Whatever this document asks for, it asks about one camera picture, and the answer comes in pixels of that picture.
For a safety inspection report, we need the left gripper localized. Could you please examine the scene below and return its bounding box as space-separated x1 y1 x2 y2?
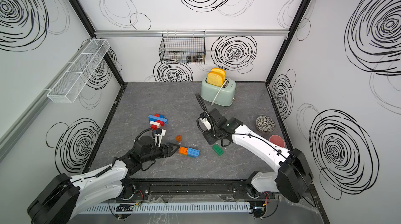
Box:
141 143 180 163

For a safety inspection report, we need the orange rectangular brick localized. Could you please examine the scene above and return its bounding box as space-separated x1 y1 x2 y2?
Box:
178 147 188 156

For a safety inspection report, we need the brown square brick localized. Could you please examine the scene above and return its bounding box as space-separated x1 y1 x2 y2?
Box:
175 135 182 143

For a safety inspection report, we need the light blue vertical brick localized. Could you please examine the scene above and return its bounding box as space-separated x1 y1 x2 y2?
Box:
187 148 200 158

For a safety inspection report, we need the white rectangular brick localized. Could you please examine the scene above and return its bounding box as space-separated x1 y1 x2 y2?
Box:
149 121 161 128

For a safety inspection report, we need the light blue long brick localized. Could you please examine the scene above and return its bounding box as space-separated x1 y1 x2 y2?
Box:
148 115 168 124

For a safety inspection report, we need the green brick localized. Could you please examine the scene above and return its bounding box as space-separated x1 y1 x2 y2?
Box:
212 144 224 156

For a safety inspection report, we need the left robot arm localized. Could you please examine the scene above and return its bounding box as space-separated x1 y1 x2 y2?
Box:
27 136 180 224

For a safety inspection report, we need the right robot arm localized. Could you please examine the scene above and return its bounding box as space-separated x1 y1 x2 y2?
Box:
195 93 313 203

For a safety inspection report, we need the mint green toaster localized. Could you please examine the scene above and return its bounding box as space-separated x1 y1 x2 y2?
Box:
201 78 237 107

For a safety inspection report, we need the yellow toast slice front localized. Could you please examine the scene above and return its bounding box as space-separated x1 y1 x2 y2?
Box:
206 71 226 87

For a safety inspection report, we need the yellow toast slice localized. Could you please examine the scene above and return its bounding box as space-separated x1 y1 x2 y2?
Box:
211 67 226 79
206 71 226 87

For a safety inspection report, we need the yellow toast slice back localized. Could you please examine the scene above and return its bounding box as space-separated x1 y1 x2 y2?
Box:
211 67 226 79

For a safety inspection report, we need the dark object in basket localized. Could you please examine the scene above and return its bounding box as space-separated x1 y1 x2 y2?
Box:
186 55 205 64

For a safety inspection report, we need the speckled plate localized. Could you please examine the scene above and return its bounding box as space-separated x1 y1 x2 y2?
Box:
255 115 276 133

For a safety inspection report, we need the pink cup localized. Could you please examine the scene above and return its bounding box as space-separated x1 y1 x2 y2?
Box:
269 135 286 148

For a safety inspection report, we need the white toaster cable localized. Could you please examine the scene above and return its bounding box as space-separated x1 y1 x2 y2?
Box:
210 78 230 106

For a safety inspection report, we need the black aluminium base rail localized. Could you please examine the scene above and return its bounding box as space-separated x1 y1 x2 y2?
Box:
131 178 317 200

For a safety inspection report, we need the black wire basket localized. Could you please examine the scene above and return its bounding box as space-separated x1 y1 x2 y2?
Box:
158 30 206 65

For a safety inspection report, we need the white cable duct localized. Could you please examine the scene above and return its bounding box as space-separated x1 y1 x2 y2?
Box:
82 202 251 215

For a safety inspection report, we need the white wire shelf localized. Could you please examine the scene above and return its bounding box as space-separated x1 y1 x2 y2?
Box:
47 39 111 103

